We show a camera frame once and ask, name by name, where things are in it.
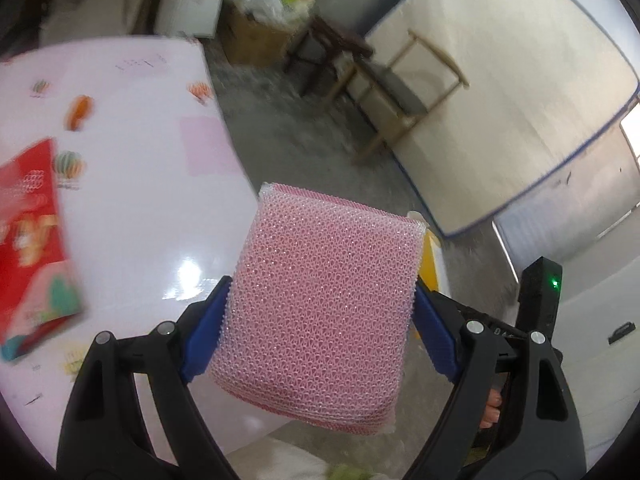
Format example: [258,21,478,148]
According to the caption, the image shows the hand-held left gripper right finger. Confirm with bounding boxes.
[400,282,587,480]

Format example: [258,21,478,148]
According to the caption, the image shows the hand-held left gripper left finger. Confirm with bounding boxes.
[56,275,236,480]

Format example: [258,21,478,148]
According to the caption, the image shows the pink mesh sponge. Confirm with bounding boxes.
[207,182,427,436]

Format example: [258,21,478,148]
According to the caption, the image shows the red snack bag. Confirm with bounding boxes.
[0,137,86,363]

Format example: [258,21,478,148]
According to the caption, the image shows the person's right hand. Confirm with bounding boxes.
[479,390,503,429]

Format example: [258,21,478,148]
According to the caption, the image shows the beige crumpled cloth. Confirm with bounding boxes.
[407,210,447,293]

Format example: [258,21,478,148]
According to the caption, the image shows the pink printed tablecloth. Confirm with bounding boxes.
[0,35,321,466]

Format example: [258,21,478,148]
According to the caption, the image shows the bright window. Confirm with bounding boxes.
[620,105,640,171]

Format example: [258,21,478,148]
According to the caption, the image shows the white mattress with blue trim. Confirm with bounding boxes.
[365,0,640,238]

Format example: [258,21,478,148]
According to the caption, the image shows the wooden chair with dark seat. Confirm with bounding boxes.
[325,27,471,163]

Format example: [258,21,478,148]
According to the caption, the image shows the cardboard box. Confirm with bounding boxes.
[220,2,293,66]

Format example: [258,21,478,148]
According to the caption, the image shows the dark wooden stool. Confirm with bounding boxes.
[282,12,376,98]

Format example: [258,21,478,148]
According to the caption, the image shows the white cabinet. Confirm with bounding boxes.
[154,0,223,40]

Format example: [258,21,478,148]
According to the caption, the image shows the white plastic bags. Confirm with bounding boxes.
[245,0,316,26]

